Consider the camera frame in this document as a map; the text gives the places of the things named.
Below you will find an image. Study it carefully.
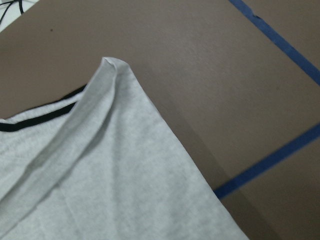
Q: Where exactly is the grey cartoon print t-shirt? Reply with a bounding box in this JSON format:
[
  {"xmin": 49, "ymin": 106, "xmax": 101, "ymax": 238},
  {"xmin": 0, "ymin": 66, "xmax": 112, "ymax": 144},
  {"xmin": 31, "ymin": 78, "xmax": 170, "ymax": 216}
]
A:
[{"xmin": 0, "ymin": 57, "xmax": 247, "ymax": 240}]

